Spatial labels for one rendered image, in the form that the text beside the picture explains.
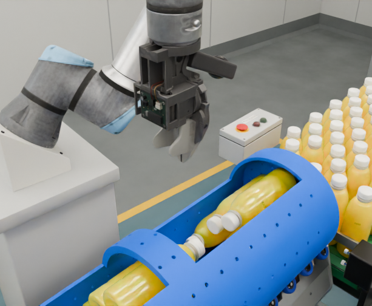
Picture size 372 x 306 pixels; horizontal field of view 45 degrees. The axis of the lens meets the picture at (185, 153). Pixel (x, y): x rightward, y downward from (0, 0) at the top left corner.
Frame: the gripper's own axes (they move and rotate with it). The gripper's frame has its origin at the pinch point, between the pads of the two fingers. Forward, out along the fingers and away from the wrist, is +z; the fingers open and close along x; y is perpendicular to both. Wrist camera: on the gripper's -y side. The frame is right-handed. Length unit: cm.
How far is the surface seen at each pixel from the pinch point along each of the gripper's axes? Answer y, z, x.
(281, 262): -13.6, 26.3, 13.3
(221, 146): -50, 36, -33
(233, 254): -3.7, 20.0, 8.6
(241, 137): -51, 31, -26
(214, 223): -14.2, 28.0, -4.9
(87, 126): -123, 141, -231
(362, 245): -45, 40, 18
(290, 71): -328, 141, -175
